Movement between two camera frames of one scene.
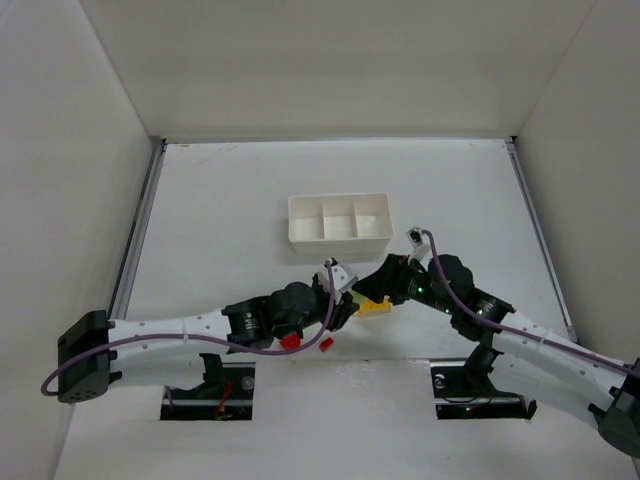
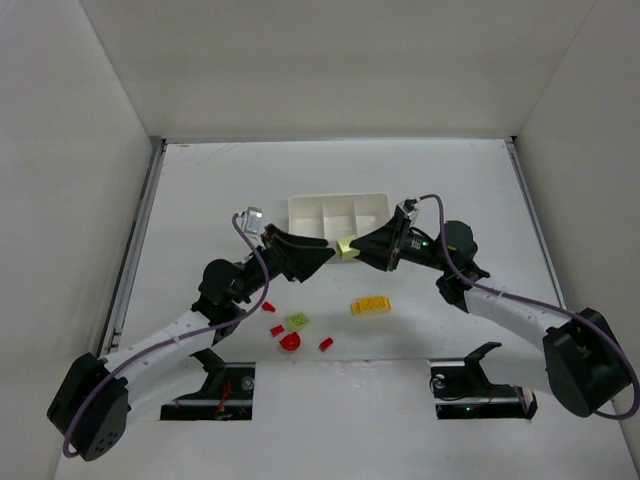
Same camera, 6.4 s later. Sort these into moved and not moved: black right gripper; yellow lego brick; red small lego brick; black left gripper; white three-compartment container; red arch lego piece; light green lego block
Moved: black right gripper; black left gripper; light green lego block
Not moved: red small lego brick; white three-compartment container; red arch lego piece; yellow lego brick
